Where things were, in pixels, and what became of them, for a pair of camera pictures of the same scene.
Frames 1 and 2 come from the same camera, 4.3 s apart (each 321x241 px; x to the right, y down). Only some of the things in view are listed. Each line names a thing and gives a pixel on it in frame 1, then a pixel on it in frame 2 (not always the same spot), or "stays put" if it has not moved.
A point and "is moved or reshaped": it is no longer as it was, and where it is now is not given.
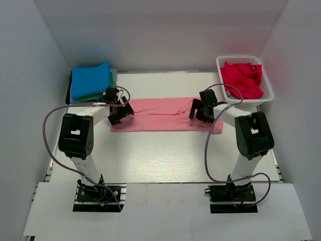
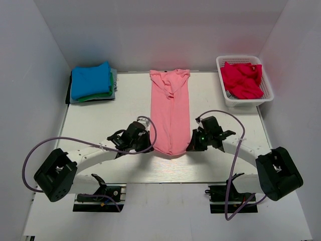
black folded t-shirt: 68,95 stays put
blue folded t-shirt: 90,80 stays put
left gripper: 126,110 -> 145,135
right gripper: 197,104 -> 194,145
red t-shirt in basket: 246,77 stays put
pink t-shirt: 164,114 is moved or reshaped
